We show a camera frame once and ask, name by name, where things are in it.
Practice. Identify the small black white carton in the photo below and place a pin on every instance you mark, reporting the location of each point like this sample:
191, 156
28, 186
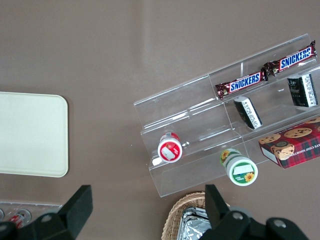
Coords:
301, 90
247, 113

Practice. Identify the wicker basket holding foil containers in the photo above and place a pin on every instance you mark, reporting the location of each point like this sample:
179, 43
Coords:
175, 215

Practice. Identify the red tartan cookie box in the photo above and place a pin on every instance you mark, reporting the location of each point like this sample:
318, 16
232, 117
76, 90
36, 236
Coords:
295, 145

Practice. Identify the clear acrylic stepped shelf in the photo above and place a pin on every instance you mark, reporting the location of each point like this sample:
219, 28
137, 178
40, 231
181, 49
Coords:
190, 172

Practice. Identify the red lidded yogurt cup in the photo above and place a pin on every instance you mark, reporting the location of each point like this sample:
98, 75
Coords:
170, 150

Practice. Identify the red cola bottle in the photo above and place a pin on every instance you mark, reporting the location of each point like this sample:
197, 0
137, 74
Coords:
18, 217

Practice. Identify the clear acrylic bottle rack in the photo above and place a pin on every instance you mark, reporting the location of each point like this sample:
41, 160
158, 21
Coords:
50, 208

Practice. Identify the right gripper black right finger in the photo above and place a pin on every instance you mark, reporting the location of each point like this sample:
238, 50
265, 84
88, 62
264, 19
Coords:
217, 210

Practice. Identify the green sunflower yogurt cup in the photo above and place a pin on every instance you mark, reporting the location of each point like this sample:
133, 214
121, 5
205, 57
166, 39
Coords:
241, 171

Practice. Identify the cream plastic serving tray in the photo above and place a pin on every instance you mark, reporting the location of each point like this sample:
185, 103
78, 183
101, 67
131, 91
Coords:
30, 135

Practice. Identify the Snickers chocolate bar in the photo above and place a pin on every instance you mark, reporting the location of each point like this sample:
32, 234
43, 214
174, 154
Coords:
292, 60
241, 85

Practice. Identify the aluminium foil container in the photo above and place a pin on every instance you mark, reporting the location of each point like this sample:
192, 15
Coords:
193, 225

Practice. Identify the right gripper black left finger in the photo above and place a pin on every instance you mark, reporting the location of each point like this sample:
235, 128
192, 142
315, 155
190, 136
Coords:
75, 210

